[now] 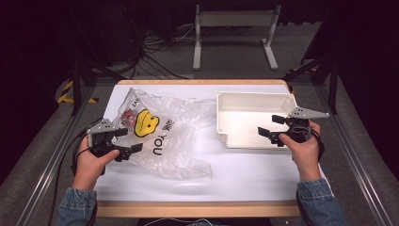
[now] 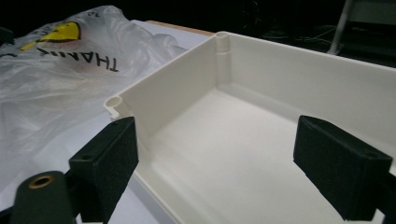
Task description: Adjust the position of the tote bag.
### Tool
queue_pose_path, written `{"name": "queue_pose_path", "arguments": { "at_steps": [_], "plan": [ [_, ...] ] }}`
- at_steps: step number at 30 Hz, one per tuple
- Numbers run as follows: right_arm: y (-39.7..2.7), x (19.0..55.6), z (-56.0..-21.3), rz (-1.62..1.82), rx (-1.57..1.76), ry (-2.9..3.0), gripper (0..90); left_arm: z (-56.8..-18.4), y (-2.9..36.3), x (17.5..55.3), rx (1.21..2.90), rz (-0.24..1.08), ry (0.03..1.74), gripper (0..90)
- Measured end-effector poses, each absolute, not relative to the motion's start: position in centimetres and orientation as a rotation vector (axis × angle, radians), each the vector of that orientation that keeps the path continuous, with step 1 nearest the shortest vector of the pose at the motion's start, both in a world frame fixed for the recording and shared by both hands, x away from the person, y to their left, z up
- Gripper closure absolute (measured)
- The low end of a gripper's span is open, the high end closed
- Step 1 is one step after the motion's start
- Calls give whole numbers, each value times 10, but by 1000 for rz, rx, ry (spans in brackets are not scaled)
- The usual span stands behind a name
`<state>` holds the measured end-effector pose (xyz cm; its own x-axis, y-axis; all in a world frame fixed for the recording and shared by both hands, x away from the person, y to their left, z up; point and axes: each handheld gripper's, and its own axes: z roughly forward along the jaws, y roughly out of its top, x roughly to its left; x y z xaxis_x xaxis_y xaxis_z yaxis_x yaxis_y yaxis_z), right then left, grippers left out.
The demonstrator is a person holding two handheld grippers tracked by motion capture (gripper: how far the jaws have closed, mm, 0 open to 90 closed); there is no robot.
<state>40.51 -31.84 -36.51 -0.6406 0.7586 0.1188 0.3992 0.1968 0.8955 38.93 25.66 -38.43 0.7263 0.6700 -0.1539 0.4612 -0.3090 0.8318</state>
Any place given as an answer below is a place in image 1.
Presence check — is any black metal stand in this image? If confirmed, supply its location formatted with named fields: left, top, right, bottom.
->
left=70, top=56, right=127, bottom=118
left=281, top=54, right=341, bottom=116

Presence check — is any aluminium floor rail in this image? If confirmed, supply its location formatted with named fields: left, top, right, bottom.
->
left=14, top=84, right=96, bottom=226
left=313, top=84, right=393, bottom=226

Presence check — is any clear plastic bag yellow face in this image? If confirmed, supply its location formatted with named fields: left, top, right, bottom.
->
left=111, top=87, right=218, bottom=181

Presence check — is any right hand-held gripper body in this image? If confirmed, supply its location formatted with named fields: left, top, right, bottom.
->
left=283, top=106, right=330, bottom=144

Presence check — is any bundle of floor cables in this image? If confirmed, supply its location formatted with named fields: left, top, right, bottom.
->
left=123, top=18, right=197, bottom=80

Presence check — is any white metal stand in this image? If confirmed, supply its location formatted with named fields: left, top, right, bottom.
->
left=192, top=4, right=282, bottom=72

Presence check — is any wooden table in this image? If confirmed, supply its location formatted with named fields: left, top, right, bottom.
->
left=95, top=78, right=301, bottom=218

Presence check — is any person's right hand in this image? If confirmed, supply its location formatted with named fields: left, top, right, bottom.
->
left=278, top=121, right=323, bottom=183

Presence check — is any white plastic bin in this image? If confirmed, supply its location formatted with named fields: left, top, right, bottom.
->
left=215, top=90, right=299, bottom=151

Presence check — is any person's left hand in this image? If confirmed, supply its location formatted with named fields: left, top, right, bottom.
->
left=72, top=136, right=121, bottom=191

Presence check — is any small red round item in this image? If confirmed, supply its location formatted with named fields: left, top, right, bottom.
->
left=120, top=109, right=137, bottom=127

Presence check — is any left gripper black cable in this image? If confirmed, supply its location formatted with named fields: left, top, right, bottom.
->
left=46, top=117, right=105, bottom=226

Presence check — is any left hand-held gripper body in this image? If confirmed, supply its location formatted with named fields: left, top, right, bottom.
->
left=86, top=118, right=125, bottom=158

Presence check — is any thin white cable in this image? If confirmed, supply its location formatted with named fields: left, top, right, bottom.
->
left=142, top=218, right=215, bottom=226

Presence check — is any white table sheet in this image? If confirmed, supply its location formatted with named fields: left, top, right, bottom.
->
left=93, top=83, right=334, bottom=202

